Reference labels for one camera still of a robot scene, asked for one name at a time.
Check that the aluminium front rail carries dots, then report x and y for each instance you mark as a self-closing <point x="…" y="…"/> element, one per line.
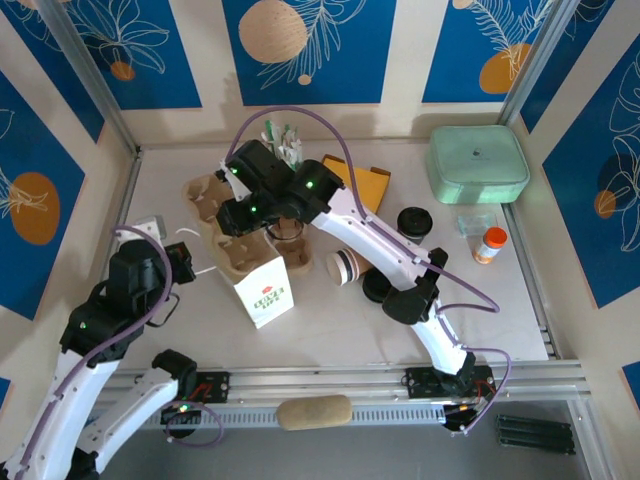
<point x="310" y="382"/>

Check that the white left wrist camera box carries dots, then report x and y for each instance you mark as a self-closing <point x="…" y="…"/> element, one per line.
<point x="150" y="226"/>

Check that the striped brown paper cup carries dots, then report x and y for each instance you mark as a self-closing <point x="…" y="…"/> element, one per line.
<point x="350" y="265"/>

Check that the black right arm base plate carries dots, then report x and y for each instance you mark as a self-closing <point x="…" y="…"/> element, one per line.
<point x="420" y="382"/>

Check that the black controller board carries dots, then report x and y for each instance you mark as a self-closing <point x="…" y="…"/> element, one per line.
<point x="457" y="417"/>
<point x="180" y="415"/>

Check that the orange capped bottle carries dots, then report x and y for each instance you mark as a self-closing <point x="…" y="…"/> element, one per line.
<point x="492" y="240"/>

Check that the yellow napkin stack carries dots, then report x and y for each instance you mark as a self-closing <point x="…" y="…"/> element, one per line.
<point x="370" y="192"/>

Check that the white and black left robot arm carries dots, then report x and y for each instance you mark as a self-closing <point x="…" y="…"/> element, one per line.
<point x="130" y="420"/>

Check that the brown cardboard napkin tray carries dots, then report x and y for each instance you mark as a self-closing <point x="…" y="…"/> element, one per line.
<point x="381" y="174"/>

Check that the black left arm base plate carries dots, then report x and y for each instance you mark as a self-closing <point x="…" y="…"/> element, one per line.
<point x="217" y="387"/>

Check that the aluminium side rail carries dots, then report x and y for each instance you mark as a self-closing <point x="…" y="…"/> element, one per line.
<point x="127" y="200"/>
<point x="537" y="300"/>

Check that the green tipped wrapped straw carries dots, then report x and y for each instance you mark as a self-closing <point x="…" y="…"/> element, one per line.
<point x="268" y="131"/>
<point x="288" y="134"/>

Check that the aluminium corner post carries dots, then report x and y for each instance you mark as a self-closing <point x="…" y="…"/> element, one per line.
<point x="543" y="60"/>
<point x="84" y="65"/>

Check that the brown pulp cup carrier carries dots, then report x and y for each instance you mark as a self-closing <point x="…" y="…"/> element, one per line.
<point x="205" y="210"/>

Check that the mint green zip case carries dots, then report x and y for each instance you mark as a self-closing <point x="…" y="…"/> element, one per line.
<point x="475" y="160"/>

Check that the clear plastic box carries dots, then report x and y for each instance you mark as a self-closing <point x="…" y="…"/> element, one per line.
<point x="475" y="224"/>

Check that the black ribbed rack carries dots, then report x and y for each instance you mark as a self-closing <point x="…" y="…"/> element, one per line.
<point x="535" y="435"/>

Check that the tan foam pad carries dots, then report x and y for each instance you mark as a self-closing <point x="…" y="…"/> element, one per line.
<point x="315" y="412"/>

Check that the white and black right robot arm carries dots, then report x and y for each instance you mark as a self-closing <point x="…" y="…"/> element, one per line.
<point x="370" y="235"/>

